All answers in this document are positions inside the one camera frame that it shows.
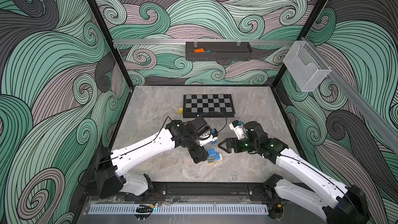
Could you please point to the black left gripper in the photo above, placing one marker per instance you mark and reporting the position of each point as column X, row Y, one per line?
column 199, row 154

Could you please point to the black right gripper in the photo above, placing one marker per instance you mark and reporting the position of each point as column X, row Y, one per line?
column 230, row 144

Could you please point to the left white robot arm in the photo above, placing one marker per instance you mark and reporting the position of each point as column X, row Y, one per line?
column 112, row 166

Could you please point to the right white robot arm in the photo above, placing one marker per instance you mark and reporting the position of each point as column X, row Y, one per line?
column 331, row 200

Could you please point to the black chessboard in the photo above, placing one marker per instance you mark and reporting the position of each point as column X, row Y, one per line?
column 208, row 105

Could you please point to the orange block in tray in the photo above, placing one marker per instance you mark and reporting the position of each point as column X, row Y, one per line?
column 201, row 50

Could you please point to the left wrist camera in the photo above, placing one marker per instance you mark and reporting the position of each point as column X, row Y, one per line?
column 208, row 136

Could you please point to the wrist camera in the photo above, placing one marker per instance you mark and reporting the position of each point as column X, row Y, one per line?
column 238, row 128
column 208, row 136

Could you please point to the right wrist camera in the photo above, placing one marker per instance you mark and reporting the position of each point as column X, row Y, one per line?
column 238, row 128

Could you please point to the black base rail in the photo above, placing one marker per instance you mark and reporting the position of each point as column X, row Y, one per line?
column 164, row 191

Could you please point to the black wall tray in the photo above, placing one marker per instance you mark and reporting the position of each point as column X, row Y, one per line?
column 219, row 52

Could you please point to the clear plastic wall holder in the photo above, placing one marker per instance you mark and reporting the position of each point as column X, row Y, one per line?
column 306, row 65

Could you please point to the aluminium rail back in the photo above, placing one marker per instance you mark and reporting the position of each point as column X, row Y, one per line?
column 255, row 42

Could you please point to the aluminium rail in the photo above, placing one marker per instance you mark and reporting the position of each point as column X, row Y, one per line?
column 255, row 42
column 385, row 131

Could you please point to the black corner frame post right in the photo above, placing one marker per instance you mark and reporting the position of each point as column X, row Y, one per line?
column 320, row 4

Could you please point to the black corner frame post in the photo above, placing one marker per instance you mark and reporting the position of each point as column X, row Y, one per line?
column 108, row 38
column 320, row 4

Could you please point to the white slotted cable duct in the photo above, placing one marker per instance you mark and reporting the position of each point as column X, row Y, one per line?
column 181, row 209

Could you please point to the aluminium rail right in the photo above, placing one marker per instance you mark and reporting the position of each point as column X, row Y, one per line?
column 385, row 131

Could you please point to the black corner frame post left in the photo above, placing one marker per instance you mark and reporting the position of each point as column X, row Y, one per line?
column 108, row 38

